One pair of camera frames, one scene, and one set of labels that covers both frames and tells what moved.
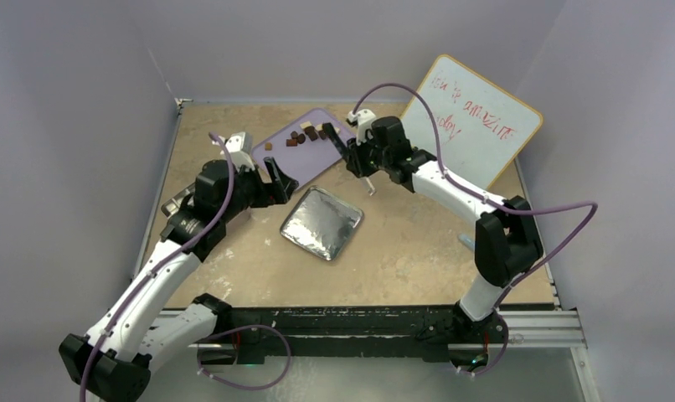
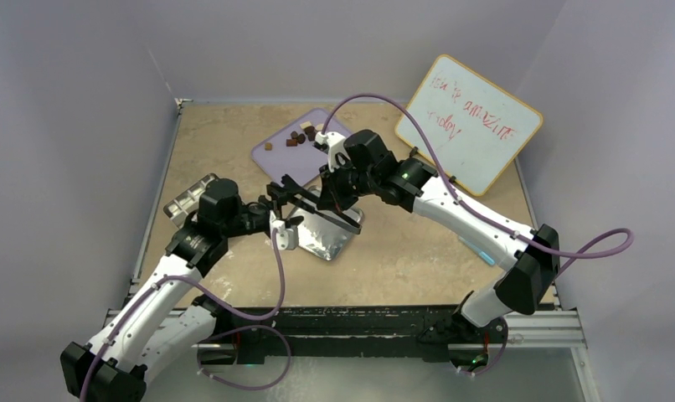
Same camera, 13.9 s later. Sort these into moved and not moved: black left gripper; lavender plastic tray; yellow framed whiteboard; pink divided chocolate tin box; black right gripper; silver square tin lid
Moved: black left gripper; black right gripper
Not moved: yellow framed whiteboard; lavender plastic tray; pink divided chocolate tin box; silver square tin lid
